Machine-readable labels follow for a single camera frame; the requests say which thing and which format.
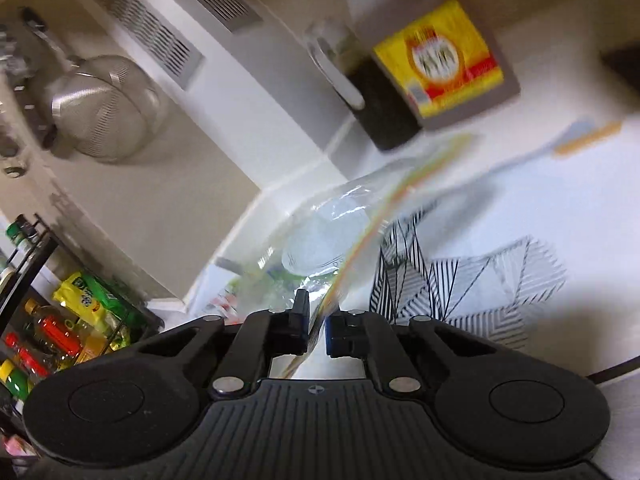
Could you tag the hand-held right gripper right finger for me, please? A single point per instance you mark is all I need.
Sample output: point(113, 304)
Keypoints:
point(331, 335)

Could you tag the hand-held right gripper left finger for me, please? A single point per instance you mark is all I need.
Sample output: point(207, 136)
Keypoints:
point(299, 315)

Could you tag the clear zip bag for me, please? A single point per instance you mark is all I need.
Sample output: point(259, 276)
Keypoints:
point(340, 220)

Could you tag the white printed mat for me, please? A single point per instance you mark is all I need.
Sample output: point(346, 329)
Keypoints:
point(450, 290)

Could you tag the green snack packet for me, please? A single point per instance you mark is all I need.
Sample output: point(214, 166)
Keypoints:
point(120, 305)

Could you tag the yellow snack packet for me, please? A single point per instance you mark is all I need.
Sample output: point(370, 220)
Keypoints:
point(75, 300)

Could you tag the red label oil bottle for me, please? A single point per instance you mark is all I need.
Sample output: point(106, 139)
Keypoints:
point(55, 332)

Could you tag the red cap sauce bottle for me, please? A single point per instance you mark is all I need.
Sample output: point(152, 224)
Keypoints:
point(27, 355)

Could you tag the metal mesh strainer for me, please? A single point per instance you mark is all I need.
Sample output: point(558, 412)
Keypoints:
point(100, 110)

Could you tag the brown cooking wine jug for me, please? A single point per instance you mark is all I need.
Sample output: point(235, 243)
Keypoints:
point(440, 65)

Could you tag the green cap dark bottle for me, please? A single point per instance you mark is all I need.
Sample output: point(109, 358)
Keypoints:
point(20, 235)

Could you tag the green yellow bottle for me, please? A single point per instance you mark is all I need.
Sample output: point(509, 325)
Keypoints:
point(12, 380)

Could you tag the hanging metal utensil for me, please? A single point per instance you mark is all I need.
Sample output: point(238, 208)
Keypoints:
point(20, 110)

